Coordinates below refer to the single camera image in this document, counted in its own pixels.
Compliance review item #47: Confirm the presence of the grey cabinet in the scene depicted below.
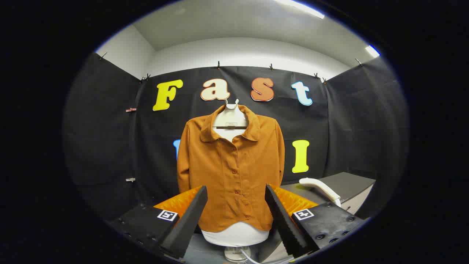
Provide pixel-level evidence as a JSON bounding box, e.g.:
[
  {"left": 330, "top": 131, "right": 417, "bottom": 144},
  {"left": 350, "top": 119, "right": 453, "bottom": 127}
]
[{"left": 281, "top": 172, "right": 376, "bottom": 220}]

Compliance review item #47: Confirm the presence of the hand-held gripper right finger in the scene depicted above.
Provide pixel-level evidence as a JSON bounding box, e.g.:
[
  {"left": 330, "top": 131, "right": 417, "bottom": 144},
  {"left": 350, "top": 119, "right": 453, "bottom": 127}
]
[{"left": 265, "top": 184, "right": 365, "bottom": 259}]

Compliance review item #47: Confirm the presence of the black backdrop cloth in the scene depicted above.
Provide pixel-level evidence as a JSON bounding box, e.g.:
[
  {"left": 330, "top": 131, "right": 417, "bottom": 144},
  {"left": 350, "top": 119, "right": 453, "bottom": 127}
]
[{"left": 63, "top": 52, "right": 409, "bottom": 220}]

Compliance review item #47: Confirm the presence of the brown button shirt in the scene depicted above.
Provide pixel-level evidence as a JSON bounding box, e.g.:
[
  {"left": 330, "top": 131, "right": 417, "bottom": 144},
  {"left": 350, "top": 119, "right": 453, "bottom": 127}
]
[{"left": 177, "top": 104, "right": 285, "bottom": 233}]

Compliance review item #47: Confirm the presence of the white steamer hose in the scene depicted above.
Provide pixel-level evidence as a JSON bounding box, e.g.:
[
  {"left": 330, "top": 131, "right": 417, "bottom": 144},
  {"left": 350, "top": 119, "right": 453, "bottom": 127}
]
[{"left": 240, "top": 249, "right": 293, "bottom": 264}]

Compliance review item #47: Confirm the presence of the white mannequin torso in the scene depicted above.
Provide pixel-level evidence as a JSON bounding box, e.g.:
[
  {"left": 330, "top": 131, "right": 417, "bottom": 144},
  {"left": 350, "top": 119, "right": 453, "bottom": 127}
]
[{"left": 201, "top": 98, "right": 270, "bottom": 263}]

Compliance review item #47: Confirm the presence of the long ceiling light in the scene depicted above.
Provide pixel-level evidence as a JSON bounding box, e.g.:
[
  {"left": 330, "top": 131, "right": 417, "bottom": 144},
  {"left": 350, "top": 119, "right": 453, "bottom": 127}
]
[{"left": 273, "top": 0, "right": 325, "bottom": 19}]

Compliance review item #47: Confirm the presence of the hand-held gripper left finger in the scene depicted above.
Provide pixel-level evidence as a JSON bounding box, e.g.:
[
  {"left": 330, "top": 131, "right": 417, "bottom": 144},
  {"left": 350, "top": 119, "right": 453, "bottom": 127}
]
[{"left": 108, "top": 185, "right": 208, "bottom": 259}]

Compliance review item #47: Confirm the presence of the white garment steamer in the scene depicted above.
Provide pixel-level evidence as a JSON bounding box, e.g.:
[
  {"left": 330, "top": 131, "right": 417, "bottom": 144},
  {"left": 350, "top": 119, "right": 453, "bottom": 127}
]
[{"left": 299, "top": 177, "right": 342, "bottom": 208}]

